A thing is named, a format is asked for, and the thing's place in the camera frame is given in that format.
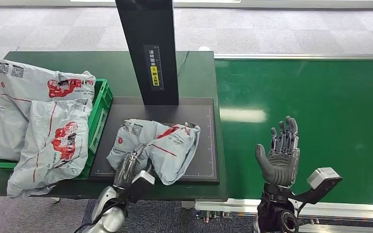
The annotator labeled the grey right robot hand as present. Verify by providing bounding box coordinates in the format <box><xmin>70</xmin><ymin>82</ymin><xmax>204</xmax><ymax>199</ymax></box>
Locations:
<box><xmin>254</xmin><ymin>116</ymin><xmax>300</xmax><ymax>187</ymax></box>

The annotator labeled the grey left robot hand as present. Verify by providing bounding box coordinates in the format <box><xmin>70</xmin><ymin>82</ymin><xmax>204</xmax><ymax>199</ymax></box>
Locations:
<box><xmin>113</xmin><ymin>145</ymin><xmax>155</xmax><ymax>191</ymax></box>

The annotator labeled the green conveyor belt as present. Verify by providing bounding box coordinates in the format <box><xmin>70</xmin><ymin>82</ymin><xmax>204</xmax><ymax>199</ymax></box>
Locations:
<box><xmin>215</xmin><ymin>59</ymin><xmax>373</xmax><ymax>206</ymax></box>

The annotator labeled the large grey poly mailer package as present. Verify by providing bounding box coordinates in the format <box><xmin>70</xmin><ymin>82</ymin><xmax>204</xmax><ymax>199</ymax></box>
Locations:
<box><xmin>0</xmin><ymin>57</ymin><xmax>96</xmax><ymax>162</ymax></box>

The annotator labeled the green plastic crate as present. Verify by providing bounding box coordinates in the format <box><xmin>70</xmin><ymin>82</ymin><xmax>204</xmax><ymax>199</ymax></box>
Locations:
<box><xmin>0</xmin><ymin>78</ymin><xmax>114</xmax><ymax>180</ymax></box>

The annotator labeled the dark green table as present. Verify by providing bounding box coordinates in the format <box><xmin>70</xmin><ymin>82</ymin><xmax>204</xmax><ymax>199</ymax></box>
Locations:
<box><xmin>0</xmin><ymin>50</ymin><xmax>228</xmax><ymax>201</ymax></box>

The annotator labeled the black scanner column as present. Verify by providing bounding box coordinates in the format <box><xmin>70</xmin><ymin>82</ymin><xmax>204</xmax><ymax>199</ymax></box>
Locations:
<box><xmin>115</xmin><ymin>0</ymin><xmax>179</xmax><ymax>106</ymax></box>

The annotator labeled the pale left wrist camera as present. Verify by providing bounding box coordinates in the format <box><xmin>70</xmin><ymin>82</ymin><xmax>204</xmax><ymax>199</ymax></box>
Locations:
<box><xmin>131</xmin><ymin>170</ymin><xmax>156</xmax><ymax>194</ymax></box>

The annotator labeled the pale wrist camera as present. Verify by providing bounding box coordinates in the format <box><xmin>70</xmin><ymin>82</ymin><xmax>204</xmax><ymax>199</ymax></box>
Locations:
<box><xmin>131</xmin><ymin>170</ymin><xmax>156</xmax><ymax>194</ymax></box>
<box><xmin>306</xmin><ymin>167</ymin><xmax>341</xmax><ymax>190</ymax></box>

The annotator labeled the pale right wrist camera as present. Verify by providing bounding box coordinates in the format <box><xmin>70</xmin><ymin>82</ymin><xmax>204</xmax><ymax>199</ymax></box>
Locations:
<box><xmin>306</xmin><ymin>167</ymin><xmax>341</xmax><ymax>190</ymax></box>

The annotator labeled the black scanner base plate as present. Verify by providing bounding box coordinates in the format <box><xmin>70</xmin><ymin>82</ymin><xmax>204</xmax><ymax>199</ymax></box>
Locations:
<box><xmin>88</xmin><ymin>97</ymin><xmax>220</xmax><ymax>184</ymax></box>

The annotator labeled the thin black cable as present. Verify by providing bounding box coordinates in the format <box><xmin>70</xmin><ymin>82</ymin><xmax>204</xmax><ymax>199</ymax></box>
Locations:
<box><xmin>177</xmin><ymin>50</ymin><xmax>190</xmax><ymax>76</ymax></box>

